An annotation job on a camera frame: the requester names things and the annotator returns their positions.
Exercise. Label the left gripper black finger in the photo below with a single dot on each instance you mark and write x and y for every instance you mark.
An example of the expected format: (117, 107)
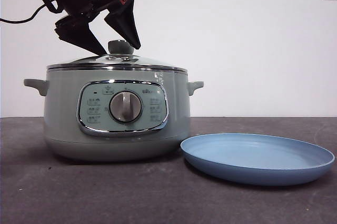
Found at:
(79, 33)
(126, 23)

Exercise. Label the glass lid with green knob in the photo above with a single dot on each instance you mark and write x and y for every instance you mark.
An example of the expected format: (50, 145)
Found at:
(119, 47)

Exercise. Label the pale green electric steamer pot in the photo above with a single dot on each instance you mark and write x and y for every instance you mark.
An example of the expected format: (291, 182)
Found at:
(65, 102)

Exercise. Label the blue round plate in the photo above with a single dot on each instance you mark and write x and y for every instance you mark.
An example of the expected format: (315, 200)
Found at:
(252, 155)

